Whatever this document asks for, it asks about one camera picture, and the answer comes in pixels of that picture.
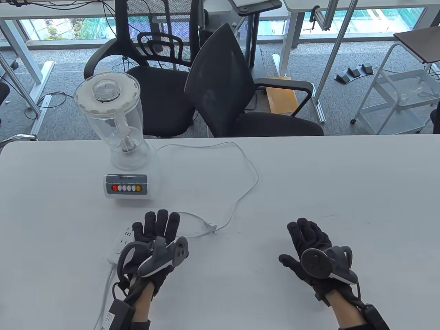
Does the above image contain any person's left hand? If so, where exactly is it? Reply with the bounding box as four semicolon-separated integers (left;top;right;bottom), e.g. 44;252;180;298
117;210;181;298

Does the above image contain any person's right hand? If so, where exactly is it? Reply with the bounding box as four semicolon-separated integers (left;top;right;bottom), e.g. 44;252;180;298
278;218;359;307

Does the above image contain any white blender with clear jar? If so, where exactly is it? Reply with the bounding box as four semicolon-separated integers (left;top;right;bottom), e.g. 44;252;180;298
74;70;161;202

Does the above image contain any white blender power cord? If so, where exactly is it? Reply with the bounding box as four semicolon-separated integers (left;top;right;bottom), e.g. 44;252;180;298
156;141;260;239

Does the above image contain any person's right forearm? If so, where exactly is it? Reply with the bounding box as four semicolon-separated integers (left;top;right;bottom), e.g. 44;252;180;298
327;289;369;330

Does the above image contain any person's left forearm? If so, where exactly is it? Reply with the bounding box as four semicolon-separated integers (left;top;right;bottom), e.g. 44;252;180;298
129;284;155;330

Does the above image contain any grey right hand controller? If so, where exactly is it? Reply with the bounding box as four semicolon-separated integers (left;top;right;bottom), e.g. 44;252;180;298
301;247;359;285

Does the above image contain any grey hand controller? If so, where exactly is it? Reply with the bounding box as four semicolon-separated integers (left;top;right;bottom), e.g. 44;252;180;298
118;236;189;278
301;247;359;285

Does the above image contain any grey left hand controller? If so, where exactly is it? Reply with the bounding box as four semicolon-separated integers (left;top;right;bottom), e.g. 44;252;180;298
118;236;189;278

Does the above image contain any black mesh office chair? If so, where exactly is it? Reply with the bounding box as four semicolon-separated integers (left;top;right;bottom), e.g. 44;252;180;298
84;0;207;138

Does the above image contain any brown cardboard sheet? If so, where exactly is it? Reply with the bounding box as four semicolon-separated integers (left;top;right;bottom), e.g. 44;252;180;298
265;76;299;116

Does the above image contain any white rolling cart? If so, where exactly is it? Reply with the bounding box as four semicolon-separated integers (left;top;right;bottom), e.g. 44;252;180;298
351;43;440;135

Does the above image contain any chrome curved bar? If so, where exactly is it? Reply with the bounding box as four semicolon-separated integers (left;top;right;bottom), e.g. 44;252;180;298
0;134;37;152

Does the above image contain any black plastic-back chair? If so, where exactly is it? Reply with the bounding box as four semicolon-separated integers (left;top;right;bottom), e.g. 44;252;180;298
184;22;325;138

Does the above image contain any black foot pedal unit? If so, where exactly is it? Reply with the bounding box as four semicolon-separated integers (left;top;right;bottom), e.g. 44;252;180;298
334;64;375;85

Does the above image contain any aluminium profile bar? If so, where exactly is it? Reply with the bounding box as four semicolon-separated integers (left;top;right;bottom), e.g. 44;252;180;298
310;0;360;124

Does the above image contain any black chair edge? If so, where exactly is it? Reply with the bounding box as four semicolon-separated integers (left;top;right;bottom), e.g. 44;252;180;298
0;82;11;111

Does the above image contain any white desk with clamp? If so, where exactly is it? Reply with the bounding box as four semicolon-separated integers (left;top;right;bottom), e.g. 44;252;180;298
272;0;440;78

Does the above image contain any grey stand with black column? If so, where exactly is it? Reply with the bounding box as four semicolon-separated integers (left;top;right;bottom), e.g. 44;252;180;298
229;0;283;97

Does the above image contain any dark brown side table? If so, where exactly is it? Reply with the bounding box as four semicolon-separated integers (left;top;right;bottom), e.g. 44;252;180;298
394;30;440;64

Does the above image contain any thick power strip cable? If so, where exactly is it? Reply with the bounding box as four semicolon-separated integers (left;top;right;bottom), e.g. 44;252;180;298
93;265;117;330

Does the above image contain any white desk with cables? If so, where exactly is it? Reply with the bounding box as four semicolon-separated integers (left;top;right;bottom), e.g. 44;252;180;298
0;0;117;135

